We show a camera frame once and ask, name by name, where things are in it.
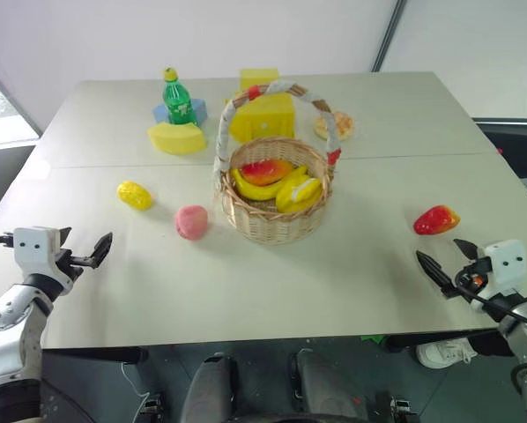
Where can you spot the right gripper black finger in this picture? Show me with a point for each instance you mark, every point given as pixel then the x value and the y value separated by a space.
pixel 435 271
pixel 469 250

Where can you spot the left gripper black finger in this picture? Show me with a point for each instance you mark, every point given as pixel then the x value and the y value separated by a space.
pixel 65 233
pixel 100 251

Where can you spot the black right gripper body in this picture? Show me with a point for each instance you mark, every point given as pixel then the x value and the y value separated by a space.
pixel 475 279

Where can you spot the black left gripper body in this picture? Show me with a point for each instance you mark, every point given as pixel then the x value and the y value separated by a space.
pixel 66 266

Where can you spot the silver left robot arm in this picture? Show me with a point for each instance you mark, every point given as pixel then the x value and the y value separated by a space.
pixel 8 317

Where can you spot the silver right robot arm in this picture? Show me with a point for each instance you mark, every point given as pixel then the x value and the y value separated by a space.
pixel 525 339

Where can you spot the red plastic toy strawberry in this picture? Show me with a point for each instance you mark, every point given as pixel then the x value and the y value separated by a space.
pixel 435 219

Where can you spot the yellow lemon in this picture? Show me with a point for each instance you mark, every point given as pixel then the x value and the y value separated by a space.
pixel 134 195

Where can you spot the white sneaker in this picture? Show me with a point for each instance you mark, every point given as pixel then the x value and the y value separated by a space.
pixel 444 353

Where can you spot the small green object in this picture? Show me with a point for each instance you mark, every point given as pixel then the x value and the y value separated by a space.
pixel 373 338

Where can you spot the pink toy peach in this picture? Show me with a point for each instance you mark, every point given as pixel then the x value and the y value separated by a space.
pixel 191 222

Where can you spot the yellow foam wedge block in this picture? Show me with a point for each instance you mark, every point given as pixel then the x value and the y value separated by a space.
pixel 177 138

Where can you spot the yellow toy starfruit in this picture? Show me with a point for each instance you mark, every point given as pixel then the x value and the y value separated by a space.
pixel 299 194

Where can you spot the yellow toy banana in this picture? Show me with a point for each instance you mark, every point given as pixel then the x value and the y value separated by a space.
pixel 254 188

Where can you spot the green soda bottle yellow cap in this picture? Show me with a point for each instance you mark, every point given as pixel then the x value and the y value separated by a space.
pixel 178 102

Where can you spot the toy bread bun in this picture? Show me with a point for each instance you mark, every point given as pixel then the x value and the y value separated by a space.
pixel 345 124

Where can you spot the blue foam block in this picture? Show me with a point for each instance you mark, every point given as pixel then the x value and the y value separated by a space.
pixel 202 111

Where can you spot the red orange toy mango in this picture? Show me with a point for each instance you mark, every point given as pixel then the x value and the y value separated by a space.
pixel 265 172

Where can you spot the large yellow foam cube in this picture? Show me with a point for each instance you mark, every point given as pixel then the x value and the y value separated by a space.
pixel 265 116

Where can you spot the small yellow foam block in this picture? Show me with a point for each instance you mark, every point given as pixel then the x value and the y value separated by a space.
pixel 258 79

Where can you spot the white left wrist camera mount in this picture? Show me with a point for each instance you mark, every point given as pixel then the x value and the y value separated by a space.
pixel 33 249

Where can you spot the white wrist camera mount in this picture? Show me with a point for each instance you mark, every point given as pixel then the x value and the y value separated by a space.
pixel 33 249
pixel 510 264

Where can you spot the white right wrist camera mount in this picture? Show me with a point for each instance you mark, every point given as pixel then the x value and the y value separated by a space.
pixel 510 264

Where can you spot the grey wall post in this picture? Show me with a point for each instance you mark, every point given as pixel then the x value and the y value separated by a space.
pixel 389 35

